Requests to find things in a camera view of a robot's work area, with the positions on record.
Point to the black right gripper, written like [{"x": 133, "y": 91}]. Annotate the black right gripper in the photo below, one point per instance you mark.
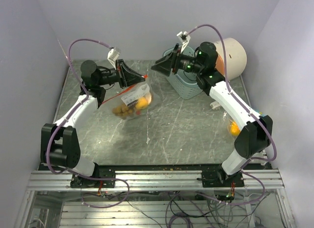
[{"x": 170, "y": 61}]

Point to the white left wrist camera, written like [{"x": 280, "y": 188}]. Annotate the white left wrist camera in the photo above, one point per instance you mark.
[{"x": 113, "y": 55}]

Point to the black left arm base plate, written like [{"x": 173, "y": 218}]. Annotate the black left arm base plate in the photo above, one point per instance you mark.
[{"x": 102, "y": 176}]

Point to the clear bag with teal zipper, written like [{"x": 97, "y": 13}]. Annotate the clear bag with teal zipper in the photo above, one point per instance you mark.
[{"x": 236, "y": 122}]

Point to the orange fake fruit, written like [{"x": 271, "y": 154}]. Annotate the orange fake fruit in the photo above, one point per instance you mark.
[
  {"x": 142, "y": 103},
  {"x": 234, "y": 129}
]

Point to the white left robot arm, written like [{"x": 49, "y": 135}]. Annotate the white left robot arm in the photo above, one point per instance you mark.
[{"x": 59, "y": 140}]

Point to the aluminium frame rail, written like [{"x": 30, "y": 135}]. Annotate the aluminium frame rail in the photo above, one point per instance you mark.
[{"x": 156, "y": 181}]

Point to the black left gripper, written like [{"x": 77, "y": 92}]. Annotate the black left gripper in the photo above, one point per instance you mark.
[{"x": 125, "y": 76}]

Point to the orange fake fruit in teal bag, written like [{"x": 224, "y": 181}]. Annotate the orange fake fruit in teal bag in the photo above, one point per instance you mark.
[{"x": 234, "y": 129}]

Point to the cream cylinder with orange lid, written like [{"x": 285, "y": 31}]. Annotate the cream cylinder with orange lid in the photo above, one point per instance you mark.
[{"x": 236, "y": 58}]

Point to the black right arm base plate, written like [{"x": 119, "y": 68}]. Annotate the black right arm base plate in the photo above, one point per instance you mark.
[{"x": 218, "y": 178}]

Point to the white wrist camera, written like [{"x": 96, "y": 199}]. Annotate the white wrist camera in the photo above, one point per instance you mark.
[
  {"x": 184, "y": 37},
  {"x": 113, "y": 55}
]

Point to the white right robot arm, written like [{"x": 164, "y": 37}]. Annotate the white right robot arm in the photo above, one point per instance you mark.
[{"x": 255, "y": 129}]

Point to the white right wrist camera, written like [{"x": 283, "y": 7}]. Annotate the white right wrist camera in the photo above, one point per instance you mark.
[{"x": 184, "y": 37}]

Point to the clear bag with red zipper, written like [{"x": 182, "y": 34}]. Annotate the clear bag with red zipper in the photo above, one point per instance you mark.
[{"x": 133, "y": 101}]

